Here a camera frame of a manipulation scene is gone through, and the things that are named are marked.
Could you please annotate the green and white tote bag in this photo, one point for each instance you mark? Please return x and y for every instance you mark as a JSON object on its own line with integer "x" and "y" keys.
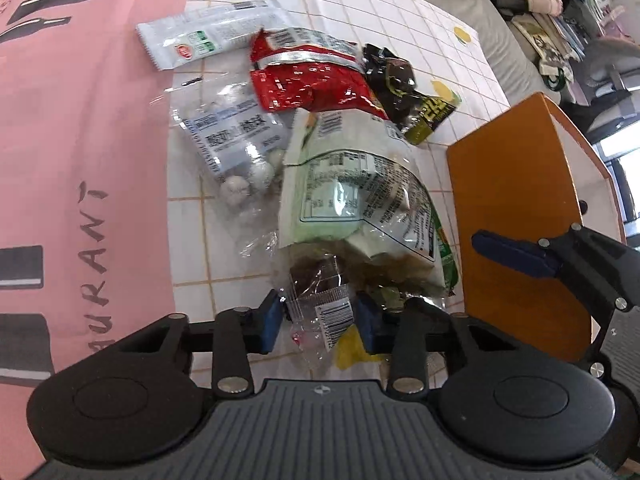
{"x": 542, "y": 45}

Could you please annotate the white snack packet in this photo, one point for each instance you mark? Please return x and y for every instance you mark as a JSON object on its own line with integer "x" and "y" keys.
{"x": 200, "y": 35}

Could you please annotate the small clear snack packet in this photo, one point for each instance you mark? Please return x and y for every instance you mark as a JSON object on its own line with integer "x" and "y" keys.
{"x": 325, "y": 320}

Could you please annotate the orange storage box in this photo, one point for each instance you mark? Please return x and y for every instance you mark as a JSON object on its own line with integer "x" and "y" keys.
{"x": 510, "y": 190}

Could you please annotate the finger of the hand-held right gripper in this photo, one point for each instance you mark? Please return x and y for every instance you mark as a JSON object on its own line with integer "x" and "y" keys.
{"x": 597, "y": 360}
{"x": 510, "y": 252}

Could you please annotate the clear bag of white candies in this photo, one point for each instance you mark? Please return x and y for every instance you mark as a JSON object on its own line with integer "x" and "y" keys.
{"x": 235, "y": 140}

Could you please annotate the red snack bag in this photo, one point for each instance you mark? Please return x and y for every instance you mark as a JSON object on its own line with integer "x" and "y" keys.
{"x": 310, "y": 85}

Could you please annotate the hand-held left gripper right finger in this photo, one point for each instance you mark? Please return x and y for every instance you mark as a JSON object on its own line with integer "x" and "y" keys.
{"x": 367, "y": 325}

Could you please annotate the pink printed cloth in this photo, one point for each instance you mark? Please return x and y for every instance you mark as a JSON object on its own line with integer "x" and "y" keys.
{"x": 75, "y": 135}

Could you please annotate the green and clear snack bag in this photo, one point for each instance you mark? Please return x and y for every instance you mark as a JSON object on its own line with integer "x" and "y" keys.
{"x": 350, "y": 195}

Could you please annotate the grey office chair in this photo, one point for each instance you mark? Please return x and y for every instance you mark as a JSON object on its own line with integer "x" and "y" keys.
{"x": 610, "y": 55}

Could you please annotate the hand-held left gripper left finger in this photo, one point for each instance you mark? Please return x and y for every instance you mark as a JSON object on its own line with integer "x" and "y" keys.
{"x": 271, "y": 322}

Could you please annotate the black snack packet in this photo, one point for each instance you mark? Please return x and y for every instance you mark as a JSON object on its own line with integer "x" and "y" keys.
{"x": 395, "y": 85}

